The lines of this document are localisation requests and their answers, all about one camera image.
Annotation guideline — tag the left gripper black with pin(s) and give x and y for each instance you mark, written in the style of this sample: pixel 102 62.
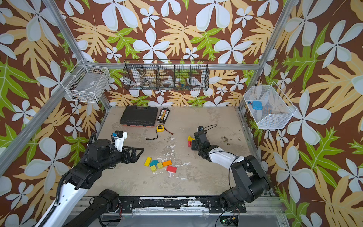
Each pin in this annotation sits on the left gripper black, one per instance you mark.
pixel 134 158

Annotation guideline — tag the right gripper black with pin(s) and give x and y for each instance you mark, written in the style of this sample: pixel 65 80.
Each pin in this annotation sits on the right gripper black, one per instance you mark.
pixel 200 139

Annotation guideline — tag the yellow arch block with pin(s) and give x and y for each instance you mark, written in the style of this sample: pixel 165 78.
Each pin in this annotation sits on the yellow arch block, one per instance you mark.
pixel 190 138

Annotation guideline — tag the orange block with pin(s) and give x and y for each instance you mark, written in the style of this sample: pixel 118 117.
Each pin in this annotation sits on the orange block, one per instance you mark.
pixel 167 163

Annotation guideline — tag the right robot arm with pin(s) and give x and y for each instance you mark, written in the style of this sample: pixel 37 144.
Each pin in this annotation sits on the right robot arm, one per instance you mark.
pixel 250 179

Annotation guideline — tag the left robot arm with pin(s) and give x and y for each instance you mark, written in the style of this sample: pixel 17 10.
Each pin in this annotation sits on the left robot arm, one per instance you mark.
pixel 100 155

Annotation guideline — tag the yellow rectangular block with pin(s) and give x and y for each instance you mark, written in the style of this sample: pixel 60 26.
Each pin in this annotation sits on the yellow rectangular block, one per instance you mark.
pixel 148 161

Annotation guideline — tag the teal block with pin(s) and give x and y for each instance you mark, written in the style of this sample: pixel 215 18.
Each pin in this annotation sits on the teal block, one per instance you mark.
pixel 154 163

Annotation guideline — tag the lime green cube front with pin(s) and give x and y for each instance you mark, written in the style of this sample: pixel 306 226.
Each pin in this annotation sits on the lime green cube front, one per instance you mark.
pixel 153 168

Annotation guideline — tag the yellow tape measure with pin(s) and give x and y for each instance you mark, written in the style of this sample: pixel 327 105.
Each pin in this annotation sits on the yellow tape measure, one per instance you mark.
pixel 159 128

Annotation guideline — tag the black tool case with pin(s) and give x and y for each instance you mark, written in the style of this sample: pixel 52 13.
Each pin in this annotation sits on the black tool case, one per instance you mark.
pixel 139 116

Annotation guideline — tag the blue object in basket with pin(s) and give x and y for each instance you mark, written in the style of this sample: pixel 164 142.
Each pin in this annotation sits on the blue object in basket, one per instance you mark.
pixel 257 105

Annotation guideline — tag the white mesh basket right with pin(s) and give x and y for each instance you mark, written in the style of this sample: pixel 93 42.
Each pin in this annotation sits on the white mesh basket right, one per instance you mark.
pixel 277 110

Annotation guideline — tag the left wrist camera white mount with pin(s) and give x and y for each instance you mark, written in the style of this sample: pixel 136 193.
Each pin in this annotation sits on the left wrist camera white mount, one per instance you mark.
pixel 118 138

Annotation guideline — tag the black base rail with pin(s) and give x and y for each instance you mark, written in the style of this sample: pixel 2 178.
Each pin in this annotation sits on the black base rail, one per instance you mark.
pixel 212 204

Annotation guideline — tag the black wire basket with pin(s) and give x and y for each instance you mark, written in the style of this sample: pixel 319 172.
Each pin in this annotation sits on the black wire basket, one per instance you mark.
pixel 156 74

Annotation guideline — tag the white wire basket left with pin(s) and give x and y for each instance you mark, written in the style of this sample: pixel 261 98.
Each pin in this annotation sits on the white wire basket left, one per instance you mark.
pixel 86 82

